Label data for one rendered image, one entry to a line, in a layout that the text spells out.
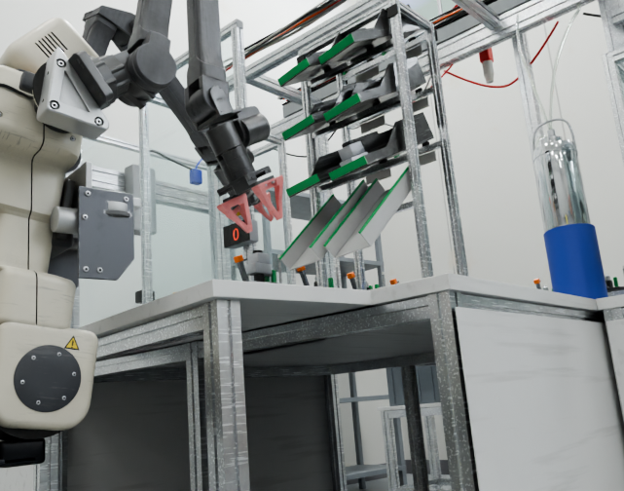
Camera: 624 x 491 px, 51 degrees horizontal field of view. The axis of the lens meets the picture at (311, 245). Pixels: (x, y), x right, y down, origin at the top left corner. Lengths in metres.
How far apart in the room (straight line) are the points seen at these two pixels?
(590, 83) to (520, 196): 0.99
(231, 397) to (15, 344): 0.34
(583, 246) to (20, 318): 1.62
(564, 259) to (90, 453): 1.64
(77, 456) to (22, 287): 1.29
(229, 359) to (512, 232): 4.68
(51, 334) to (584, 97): 4.84
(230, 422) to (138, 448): 1.43
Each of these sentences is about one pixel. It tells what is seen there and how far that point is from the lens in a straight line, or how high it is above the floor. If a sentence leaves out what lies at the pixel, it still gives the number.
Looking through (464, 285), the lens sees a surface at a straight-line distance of 1.24.
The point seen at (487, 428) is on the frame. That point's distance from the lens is 1.24.
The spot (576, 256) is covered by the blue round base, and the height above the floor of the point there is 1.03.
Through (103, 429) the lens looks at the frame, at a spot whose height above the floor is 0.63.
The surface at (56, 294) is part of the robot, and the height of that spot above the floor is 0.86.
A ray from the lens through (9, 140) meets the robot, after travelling 1.20.
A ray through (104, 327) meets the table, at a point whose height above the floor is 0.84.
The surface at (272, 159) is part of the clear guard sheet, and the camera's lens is 3.45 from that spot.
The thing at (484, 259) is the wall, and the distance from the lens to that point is 5.75.
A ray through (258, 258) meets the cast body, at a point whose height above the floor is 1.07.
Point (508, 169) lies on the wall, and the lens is 5.73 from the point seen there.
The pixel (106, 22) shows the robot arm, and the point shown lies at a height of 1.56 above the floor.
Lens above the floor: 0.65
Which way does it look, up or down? 14 degrees up
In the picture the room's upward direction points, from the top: 5 degrees counter-clockwise
